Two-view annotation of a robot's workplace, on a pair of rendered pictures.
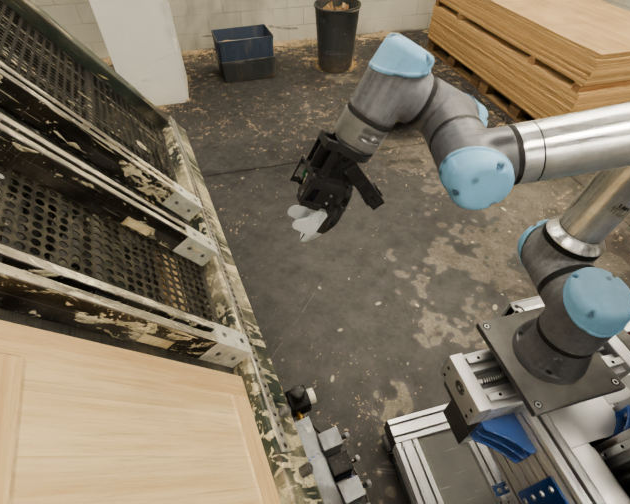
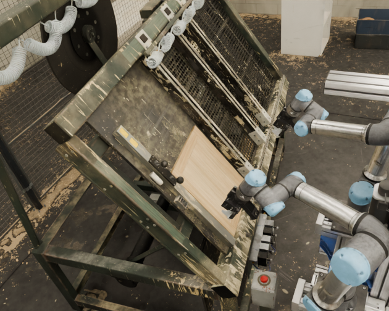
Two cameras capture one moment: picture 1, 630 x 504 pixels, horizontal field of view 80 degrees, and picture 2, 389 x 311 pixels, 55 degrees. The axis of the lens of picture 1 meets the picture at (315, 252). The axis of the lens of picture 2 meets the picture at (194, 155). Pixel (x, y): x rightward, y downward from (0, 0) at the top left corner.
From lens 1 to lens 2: 1.63 m
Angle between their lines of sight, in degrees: 34
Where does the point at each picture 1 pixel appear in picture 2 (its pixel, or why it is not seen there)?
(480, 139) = (304, 120)
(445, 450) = not seen: hidden behind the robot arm
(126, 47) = (292, 17)
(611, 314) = (357, 195)
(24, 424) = (194, 149)
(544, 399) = (338, 227)
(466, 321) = not seen: outside the picture
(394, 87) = (297, 102)
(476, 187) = (297, 129)
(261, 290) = not seen: hidden behind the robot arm
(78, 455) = (200, 161)
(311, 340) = (308, 220)
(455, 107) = (310, 111)
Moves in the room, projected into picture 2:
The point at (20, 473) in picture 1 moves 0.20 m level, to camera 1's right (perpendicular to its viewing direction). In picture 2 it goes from (191, 155) to (218, 168)
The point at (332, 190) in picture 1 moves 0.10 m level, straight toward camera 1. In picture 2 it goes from (282, 123) to (271, 132)
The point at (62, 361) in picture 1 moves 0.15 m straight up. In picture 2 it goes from (204, 143) to (201, 123)
